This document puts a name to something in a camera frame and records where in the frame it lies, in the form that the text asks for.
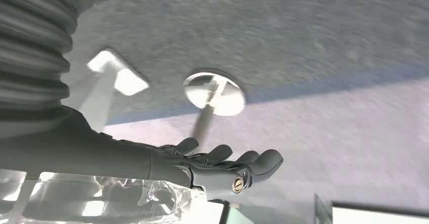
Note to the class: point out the black stanchion with round base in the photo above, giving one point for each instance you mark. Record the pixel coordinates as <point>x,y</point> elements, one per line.
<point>228,102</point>

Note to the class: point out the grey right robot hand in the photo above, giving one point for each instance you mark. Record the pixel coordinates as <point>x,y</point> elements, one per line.
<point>83,152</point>

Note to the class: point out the clear plastic hand cover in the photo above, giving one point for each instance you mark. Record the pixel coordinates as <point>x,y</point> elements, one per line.
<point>100,199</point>

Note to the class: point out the grey kiosk stand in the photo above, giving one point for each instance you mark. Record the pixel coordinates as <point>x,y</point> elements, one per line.
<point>100,95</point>

